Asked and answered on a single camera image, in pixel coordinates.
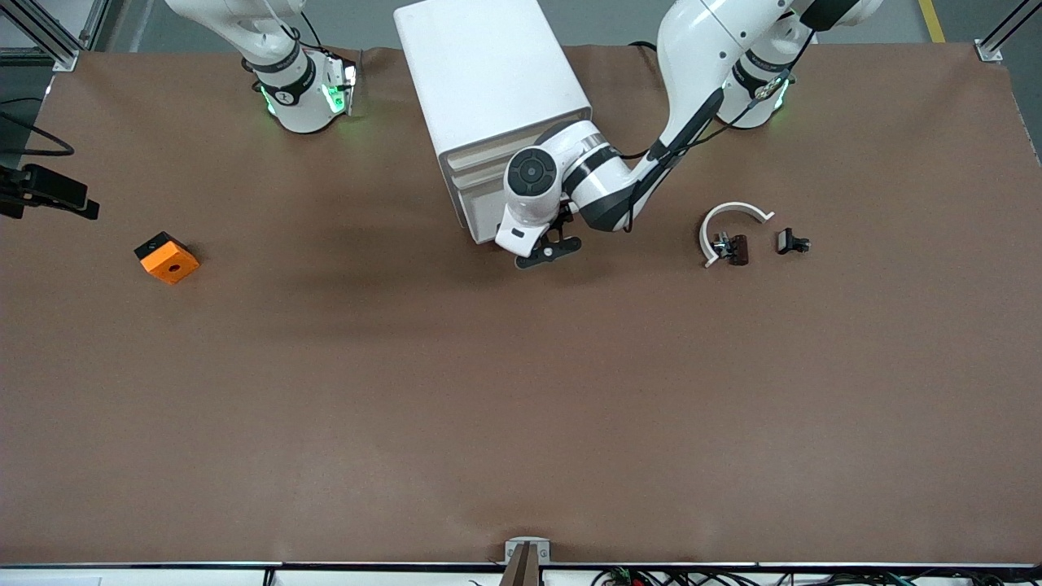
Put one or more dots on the orange and black block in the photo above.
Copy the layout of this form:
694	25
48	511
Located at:
172	264

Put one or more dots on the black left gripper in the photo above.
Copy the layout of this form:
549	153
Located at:
566	215

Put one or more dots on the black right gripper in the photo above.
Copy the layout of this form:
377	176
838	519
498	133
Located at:
8	190

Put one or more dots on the brown table mat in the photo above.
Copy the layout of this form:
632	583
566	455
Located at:
521	423

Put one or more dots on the brown cylindrical capacitor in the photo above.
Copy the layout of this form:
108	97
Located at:
739	251

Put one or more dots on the small black clip part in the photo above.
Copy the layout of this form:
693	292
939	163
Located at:
785	241

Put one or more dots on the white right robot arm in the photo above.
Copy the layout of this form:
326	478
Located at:
301	98

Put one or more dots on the grey metal edge bracket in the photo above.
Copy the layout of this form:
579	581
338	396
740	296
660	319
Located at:
511	547

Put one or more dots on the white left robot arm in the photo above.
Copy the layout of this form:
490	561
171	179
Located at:
700	49

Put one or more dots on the white curved plastic clip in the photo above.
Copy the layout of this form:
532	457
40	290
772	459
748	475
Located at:
733	206

